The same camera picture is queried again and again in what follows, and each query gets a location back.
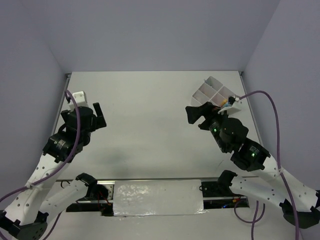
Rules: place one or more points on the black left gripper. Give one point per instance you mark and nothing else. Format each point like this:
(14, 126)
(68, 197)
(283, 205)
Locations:
(98, 121)

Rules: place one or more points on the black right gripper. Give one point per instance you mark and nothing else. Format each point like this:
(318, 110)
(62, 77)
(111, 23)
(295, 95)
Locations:
(208, 110)

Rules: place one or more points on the orange pink highlighter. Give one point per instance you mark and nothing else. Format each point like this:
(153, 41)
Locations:
(225, 101)

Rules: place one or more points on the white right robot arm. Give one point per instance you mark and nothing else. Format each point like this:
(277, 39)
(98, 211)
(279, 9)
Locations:
(298, 202)

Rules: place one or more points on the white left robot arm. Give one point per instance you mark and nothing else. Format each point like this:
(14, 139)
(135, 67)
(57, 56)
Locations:
(28, 216)

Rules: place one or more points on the clear compartment organizer box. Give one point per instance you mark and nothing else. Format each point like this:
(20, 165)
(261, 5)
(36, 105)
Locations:
(211, 90)

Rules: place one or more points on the silver foil panel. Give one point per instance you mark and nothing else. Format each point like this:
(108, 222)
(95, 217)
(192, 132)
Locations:
(157, 198)

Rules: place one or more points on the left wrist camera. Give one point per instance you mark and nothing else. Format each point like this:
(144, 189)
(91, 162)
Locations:
(80, 98)

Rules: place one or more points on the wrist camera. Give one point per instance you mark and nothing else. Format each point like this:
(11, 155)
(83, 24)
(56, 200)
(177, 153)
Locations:
(80, 98)
(236, 106)

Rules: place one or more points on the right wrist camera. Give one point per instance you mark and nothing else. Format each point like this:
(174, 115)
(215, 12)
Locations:
(236, 106)

